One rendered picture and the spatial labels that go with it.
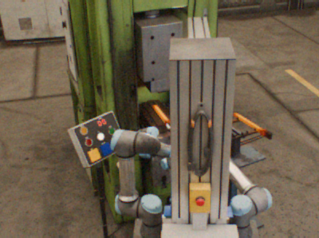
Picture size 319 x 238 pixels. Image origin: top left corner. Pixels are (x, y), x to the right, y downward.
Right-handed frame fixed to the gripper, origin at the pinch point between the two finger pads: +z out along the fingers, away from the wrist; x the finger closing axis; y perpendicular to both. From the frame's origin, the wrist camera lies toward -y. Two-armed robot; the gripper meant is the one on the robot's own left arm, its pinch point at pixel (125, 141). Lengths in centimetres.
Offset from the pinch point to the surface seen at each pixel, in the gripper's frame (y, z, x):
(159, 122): -0.6, 13.4, -43.2
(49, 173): -19, 179, -13
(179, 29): 57, -32, -55
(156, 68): 38, -12, -40
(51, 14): 204, 462, -249
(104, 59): 58, 7, -15
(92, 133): 13.5, 11.2, 14.7
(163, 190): -55, 35, -38
